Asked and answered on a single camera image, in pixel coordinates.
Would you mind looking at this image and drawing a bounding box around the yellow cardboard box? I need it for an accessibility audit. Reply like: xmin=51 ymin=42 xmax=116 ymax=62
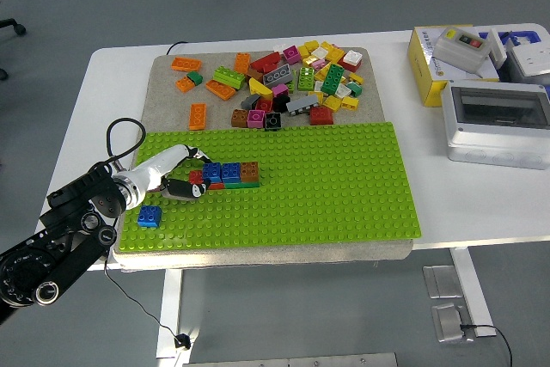
xmin=406 ymin=25 xmax=502 ymax=108

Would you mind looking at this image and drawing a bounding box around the white wall socket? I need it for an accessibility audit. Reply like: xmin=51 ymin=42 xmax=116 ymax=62
xmin=506 ymin=38 xmax=550 ymax=78

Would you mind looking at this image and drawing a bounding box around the red long toy brick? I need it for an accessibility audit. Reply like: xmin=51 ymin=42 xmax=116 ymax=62
xmin=187 ymin=169 xmax=225 ymax=190

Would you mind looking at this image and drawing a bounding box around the green studded baseplate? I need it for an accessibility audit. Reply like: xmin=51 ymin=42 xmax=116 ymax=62
xmin=118 ymin=120 xmax=424 ymax=254

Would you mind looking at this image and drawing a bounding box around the black floor cable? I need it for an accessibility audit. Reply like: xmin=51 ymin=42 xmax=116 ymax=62
xmin=459 ymin=322 xmax=529 ymax=367

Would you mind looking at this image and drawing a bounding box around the blue square toy brick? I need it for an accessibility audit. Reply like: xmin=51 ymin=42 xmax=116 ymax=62
xmin=220 ymin=162 xmax=241 ymax=183
xmin=137 ymin=205 xmax=163 ymax=229
xmin=201 ymin=162 xmax=223 ymax=183

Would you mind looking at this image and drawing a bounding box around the lime green long toy brick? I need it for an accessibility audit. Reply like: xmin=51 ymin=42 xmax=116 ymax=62
xmin=212 ymin=65 xmax=247 ymax=90
xmin=297 ymin=66 xmax=316 ymax=92

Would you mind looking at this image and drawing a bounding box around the black chair base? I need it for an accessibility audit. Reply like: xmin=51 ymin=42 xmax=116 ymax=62
xmin=0 ymin=17 xmax=27 ymax=37

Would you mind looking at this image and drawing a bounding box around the grey long toy brick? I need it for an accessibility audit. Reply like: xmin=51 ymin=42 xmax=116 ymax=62
xmin=286 ymin=95 xmax=320 ymax=117

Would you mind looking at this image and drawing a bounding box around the metal floor plate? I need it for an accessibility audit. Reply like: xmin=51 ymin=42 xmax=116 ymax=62
xmin=423 ymin=265 xmax=464 ymax=299
xmin=431 ymin=303 xmax=476 ymax=345

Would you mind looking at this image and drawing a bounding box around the grey metal strip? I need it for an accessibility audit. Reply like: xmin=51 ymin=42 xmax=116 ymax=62
xmin=182 ymin=352 xmax=399 ymax=367

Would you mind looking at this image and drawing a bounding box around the yellow long toy brick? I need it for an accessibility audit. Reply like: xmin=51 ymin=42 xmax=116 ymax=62
xmin=320 ymin=41 xmax=346 ymax=64

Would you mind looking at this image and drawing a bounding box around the thin black cable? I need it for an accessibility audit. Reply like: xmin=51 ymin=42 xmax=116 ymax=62
xmin=166 ymin=40 xmax=190 ymax=57
xmin=103 ymin=218 xmax=180 ymax=338

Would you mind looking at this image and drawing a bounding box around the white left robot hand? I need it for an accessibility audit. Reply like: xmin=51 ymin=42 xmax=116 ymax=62
xmin=127 ymin=144 xmax=212 ymax=202

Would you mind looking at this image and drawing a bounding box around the grey toy brick with holes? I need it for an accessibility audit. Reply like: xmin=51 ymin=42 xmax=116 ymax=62
xmin=262 ymin=64 xmax=294 ymax=87

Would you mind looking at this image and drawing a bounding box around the grey push-button switch box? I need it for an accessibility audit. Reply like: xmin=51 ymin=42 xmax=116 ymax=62
xmin=431 ymin=26 xmax=493 ymax=72

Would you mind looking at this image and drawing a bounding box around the orange long toy brick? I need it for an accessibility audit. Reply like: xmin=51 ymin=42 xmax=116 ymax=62
xmin=234 ymin=52 xmax=252 ymax=75
xmin=188 ymin=102 xmax=207 ymax=131
xmin=205 ymin=79 xmax=237 ymax=101
xmin=170 ymin=56 xmax=203 ymax=72

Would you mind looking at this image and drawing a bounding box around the grey-brown mat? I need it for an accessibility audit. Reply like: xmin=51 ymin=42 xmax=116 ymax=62
xmin=112 ymin=46 xmax=414 ymax=272

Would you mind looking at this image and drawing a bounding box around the dark green long toy brick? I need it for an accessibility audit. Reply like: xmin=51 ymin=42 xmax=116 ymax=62
xmin=321 ymin=63 xmax=346 ymax=95

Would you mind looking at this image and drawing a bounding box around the white enclosure with window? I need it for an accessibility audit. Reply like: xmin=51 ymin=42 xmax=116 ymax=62
xmin=440 ymin=79 xmax=550 ymax=170

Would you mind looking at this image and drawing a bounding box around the white plastic part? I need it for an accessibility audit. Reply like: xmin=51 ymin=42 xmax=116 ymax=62
xmin=487 ymin=28 xmax=509 ymax=70

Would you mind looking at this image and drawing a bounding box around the white table leg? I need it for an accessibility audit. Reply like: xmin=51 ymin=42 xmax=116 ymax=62
xmin=449 ymin=248 xmax=498 ymax=338
xmin=155 ymin=269 xmax=193 ymax=359

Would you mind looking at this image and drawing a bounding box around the red white-topped toy brick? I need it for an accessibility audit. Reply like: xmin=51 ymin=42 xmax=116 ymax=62
xmin=338 ymin=49 xmax=363 ymax=73

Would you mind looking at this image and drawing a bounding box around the red sloped toy brick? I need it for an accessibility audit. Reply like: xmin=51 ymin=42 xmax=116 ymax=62
xmin=250 ymin=52 xmax=282 ymax=72

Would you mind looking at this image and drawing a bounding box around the yellow wedge toy brick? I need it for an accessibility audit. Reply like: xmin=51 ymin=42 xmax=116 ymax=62
xmin=248 ymin=77 xmax=274 ymax=101

